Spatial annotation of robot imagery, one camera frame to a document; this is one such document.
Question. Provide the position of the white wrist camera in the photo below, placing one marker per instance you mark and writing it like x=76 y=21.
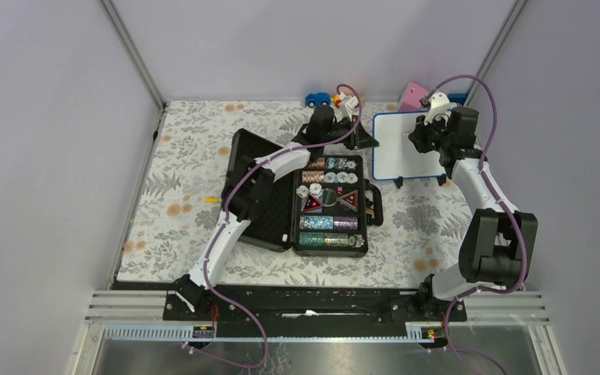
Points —
x=349 y=106
x=438 y=105

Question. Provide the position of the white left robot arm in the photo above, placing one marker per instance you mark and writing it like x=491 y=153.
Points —
x=245 y=195

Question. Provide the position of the black poker chip case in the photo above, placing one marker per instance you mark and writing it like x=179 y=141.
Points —
x=337 y=231

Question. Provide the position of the orange toy car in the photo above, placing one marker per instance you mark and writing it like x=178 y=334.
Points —
x=336 y=100

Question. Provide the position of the clear dealer button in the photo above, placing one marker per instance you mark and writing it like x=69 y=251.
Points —
x=329 y=197

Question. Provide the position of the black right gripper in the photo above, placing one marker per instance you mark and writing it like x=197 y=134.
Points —
x=418 y=137

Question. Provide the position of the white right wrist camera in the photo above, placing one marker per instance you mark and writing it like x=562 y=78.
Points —
x=438 y=105

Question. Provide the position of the red triangle all-in marker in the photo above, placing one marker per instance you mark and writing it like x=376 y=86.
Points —
x=312 y=204

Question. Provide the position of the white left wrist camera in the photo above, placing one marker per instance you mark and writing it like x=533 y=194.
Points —
x=349 y=106

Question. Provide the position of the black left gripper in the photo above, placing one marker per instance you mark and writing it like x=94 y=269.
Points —
x=364 y=141

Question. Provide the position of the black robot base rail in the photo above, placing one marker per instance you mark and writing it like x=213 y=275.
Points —
x=240 y=311

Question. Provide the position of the blue toy car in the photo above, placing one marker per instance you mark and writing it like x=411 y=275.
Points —
x=313 y=100

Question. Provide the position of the blue block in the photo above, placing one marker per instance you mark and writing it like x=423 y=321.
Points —
x=458 y=98

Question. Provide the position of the pink box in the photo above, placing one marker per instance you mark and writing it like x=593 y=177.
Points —
x=411 y=98

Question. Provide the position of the floral table cloth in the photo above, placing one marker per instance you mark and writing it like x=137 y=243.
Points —
x=424 y=221

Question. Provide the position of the blue framed whiteboard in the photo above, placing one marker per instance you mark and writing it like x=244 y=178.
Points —
x=396 y=156

